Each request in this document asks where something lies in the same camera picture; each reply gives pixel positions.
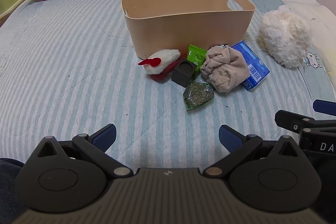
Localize beige cloth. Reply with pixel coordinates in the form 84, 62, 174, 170
200, 46, 250, 93

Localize clear bag of dried herbs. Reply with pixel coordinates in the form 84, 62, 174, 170
183, 81, 214, 111

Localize white fluffy plush toy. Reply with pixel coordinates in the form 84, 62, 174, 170
260, 5, 312, 69

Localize dark brown square box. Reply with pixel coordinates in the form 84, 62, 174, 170
171, 59, 197, 88

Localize beige plastic storage basket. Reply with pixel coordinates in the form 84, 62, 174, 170
121, 0, 256, 59

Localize white pillow with bunny print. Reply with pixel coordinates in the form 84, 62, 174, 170
282, 0, 336, 84

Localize blue tissue pack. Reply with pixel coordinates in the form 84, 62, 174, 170
232, 40, 270, 91

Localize green snack packet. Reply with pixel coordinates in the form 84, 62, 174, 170
187, 44, 207, 77

